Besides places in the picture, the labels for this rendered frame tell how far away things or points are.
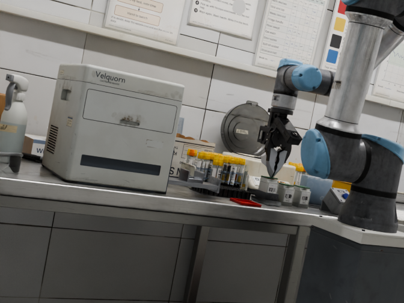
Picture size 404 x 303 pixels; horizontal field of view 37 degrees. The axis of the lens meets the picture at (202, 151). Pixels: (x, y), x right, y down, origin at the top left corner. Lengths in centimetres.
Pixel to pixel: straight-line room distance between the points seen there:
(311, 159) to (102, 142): 53
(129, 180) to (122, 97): 22
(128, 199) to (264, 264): 122
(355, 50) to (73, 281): 135
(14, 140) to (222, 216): 61
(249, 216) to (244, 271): 91
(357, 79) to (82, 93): 67
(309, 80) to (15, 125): 82
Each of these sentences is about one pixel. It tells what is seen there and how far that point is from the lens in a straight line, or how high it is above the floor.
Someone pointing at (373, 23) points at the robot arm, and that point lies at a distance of 151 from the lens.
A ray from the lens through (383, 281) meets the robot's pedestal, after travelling 158.
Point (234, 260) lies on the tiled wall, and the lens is 259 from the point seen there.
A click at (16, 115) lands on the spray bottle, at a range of 171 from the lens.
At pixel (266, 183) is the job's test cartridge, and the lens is 187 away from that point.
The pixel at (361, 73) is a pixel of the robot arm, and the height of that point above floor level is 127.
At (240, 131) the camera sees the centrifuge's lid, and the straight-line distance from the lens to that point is 243.
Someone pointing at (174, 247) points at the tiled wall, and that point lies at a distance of 243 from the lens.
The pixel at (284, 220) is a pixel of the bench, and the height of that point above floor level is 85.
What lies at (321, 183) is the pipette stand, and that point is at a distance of 206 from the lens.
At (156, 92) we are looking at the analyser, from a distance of 160.
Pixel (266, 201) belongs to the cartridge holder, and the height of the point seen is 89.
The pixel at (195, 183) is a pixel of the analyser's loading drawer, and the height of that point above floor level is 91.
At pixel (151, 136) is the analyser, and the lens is 160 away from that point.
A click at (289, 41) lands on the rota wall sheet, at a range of 257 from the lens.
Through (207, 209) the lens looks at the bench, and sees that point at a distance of 167.
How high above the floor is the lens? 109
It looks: 3 degrees down
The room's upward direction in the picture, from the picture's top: 11 degrees clockwise
